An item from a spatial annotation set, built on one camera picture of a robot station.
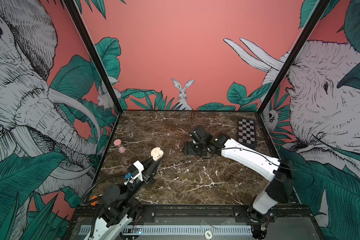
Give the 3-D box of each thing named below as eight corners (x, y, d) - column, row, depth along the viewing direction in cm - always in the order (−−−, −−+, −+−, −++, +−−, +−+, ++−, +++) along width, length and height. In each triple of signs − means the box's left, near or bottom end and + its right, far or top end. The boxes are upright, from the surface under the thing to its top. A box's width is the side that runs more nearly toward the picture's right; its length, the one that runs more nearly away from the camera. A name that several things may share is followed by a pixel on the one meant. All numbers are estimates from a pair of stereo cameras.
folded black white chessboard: (237, 145, 103) (238, 141, 100) (237, 120, 118) (239, 117, 115) (255, 148, 102) (258, 145, 99) (253, 123, 116) (255, 120, 113)
